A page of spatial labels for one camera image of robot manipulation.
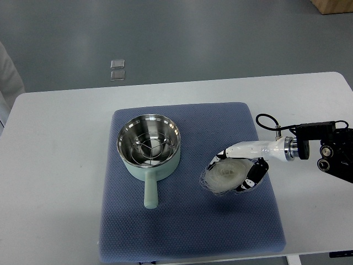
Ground white table leg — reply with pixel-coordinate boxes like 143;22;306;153
286;255;302;265

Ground blue textured mat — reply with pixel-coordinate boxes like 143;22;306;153
99;102;286;263

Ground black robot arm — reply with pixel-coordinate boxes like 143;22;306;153
255;113;352;183

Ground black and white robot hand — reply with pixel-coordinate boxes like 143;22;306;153
207;137;287;195

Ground brown cardboard box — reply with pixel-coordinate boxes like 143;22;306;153
311;0;352;15

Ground wire steaming rack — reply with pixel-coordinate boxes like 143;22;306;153
129;137;173;167

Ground white vermicelli nest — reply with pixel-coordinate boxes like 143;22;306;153
200;157;269;195

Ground lower metal floor plate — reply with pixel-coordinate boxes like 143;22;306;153
110;70;125;81

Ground mint green pot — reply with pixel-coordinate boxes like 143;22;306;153
116;114;181;209

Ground metal floor plate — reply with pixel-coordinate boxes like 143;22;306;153
110;59;125;69
110;70;125;81

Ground white fabric at left edge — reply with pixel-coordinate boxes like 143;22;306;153
0;43;25;134

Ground upper metal floor plate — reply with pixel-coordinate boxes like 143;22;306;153
110;59;125;69

